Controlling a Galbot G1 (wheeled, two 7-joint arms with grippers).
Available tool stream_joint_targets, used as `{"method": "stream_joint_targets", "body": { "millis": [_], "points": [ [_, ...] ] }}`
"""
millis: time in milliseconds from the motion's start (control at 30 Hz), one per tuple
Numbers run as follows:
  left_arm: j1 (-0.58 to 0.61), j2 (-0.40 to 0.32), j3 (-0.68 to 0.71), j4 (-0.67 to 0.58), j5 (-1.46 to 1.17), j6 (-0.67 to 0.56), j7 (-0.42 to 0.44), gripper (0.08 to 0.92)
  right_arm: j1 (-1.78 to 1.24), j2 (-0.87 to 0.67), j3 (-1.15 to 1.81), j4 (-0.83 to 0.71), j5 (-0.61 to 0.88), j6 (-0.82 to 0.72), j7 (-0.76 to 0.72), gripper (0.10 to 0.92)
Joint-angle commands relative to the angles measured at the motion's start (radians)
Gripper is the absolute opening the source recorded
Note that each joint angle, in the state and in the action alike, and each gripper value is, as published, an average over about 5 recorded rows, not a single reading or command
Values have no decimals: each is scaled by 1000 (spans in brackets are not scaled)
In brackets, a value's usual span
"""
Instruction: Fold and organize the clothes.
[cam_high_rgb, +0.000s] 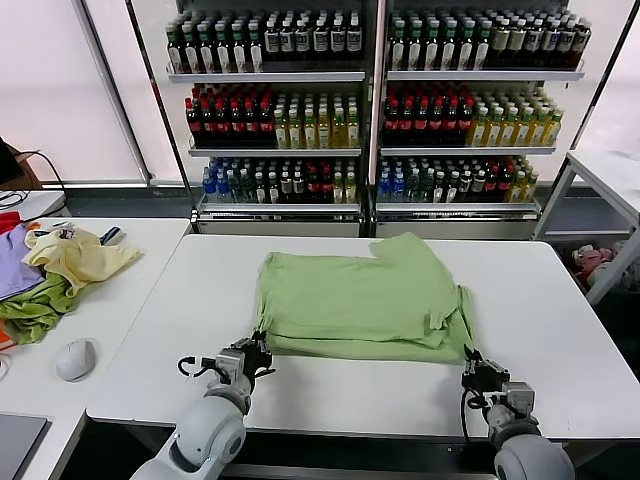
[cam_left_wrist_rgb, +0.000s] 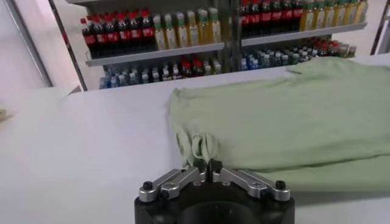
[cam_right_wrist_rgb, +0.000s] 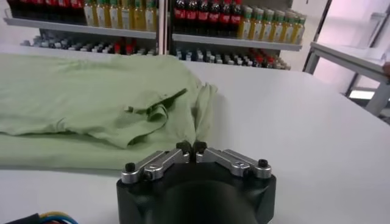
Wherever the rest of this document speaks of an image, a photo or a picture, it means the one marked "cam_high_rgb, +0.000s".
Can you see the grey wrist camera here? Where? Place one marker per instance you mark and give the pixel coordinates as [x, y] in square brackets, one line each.
[231, 365]
[520, 397]

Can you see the blue white striped cloth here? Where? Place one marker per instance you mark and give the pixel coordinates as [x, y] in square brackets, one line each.
[112, 235]

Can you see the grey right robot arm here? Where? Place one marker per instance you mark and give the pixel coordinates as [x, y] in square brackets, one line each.
[530, 455]

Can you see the grey laptop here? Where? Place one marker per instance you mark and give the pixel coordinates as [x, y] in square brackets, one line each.
[20, 445]

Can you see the green cap juice bottle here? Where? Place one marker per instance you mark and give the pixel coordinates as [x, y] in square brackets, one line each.
[398, 52]
[432, 52]
[239, 55]
[449, 52]
[206, 55]
[415, 52]
[175, 55]
[223, 55]
[190, 55]
[467, 52]
[256, 55]
[482, 52]

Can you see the dark bottle white cap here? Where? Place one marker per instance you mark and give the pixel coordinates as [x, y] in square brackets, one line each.
[440, 190]
[273, 190]
[452, 190]
[259, 190]

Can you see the orange and white item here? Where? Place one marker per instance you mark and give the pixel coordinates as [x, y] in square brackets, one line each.
[5, 337]

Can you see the pink garment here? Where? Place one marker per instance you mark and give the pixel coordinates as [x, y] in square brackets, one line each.
[592, 260]

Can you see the white metal side table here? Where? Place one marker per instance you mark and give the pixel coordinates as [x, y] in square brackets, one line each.
[600, 165]

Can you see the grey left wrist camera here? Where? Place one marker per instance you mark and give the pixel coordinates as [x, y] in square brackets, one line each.
[231, 365]

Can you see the pale yellow t-shirt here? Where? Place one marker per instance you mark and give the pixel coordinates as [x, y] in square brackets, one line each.
[85, 260]

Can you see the yellow drink bottle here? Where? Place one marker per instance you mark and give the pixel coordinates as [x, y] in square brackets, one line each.
[553, 131]
[493, 131]
[530, 190]
[325, 132]
[508, 131]
[538, 131]
[281, 132]
[351, 190]
[310, 132]
[339, 190]
[339, 132]
[523, 131]
[295, 132]
[517, 190]
[479, 131]
[353, 132]

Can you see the dark bottle white label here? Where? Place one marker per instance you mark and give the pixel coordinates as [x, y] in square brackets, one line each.
[272, 42]
[354, 42]
[550, 42]
[320, 42]
[534, 42]
[302, 42]
[337, 42]
[287, 42]
[566, 42]
[582, 42]

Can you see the light green t-shirt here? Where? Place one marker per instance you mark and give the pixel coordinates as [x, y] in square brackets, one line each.
[350, 300]

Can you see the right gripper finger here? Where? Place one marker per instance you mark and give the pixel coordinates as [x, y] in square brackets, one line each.
[487, 364]
[469, 362]

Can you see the metal beverage shelf rack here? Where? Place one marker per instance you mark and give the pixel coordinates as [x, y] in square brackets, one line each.
[265, 77]
[485, 76]

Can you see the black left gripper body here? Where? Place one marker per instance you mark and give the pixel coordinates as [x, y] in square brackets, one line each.
[252, 362]

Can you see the blue water bottle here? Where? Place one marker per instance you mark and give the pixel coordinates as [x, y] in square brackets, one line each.
[384, 190]
[209, 190]
[398, 190]
[223, 190]

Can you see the white computer mouse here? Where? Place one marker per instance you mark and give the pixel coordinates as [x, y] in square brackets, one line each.
[75, 360]

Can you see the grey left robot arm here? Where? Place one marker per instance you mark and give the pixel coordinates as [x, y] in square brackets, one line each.
[210, 435]

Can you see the grey white garment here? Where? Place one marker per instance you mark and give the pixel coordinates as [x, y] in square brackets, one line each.
[627, 272]

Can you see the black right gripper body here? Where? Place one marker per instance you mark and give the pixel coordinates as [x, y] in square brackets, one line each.
[485, 382]

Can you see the red garment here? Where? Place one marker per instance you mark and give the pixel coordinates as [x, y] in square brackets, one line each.
[7, 222]

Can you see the dark green bottle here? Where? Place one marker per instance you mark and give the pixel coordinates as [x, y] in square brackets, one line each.
[427, 190]
[413, 190]
[241, 190]

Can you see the dark bottle beige label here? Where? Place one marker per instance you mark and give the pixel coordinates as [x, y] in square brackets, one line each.
[501, 42]
[285, 190]
[466, 190]
[479, 190]
[517, 42]
[298, 190]

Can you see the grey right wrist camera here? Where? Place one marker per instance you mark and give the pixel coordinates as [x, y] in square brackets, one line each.
[520, 397]

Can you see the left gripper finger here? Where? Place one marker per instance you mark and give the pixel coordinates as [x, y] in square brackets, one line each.
[245, 345]
[269, 367]

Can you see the red cap cola bottle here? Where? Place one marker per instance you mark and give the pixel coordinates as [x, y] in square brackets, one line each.
[236, 125]
[437, 122]
[250, 125]
[192, 125]
[422, 122]
[505, 190]
[312, 190]
[391, 122]
[466, 122]
[206, 125]
[452, 122]
[326, 190]
[265, 125]
[407, 122]
[492, 190]
[221, 125]

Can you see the crumpled olive green garment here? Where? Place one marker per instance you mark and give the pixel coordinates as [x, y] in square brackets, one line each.
[35, 310]

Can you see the purple garment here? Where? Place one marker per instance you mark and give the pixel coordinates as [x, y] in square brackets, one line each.
[12, 265]

